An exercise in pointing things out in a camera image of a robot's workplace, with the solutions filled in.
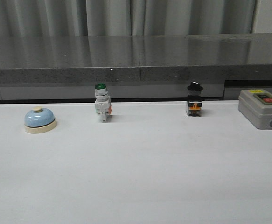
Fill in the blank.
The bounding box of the blue call bell cream base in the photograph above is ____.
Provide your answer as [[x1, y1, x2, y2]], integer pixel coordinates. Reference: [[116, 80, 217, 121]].
[[24, 106, 57, 134]]

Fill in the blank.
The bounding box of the dark grey stone counter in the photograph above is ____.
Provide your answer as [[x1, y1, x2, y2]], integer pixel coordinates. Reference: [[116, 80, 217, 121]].
[[0, 34, 272, 103]]

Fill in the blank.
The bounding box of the grey control box red button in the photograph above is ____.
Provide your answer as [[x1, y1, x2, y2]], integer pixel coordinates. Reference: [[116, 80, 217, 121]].
[[238, 89, 272, 129]]

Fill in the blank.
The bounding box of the grey curtain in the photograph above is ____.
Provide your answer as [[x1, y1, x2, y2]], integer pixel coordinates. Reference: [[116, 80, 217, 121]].
[[0, 0, 272, 37]]

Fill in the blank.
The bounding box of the green pushbutton switch white body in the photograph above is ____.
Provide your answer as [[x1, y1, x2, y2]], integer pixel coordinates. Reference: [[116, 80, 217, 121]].
[[95, 83, 112, 122]]

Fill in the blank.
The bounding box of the black rotary selector switch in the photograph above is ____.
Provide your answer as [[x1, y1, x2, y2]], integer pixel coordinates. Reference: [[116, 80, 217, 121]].
[[186, 81, 203, 117]]

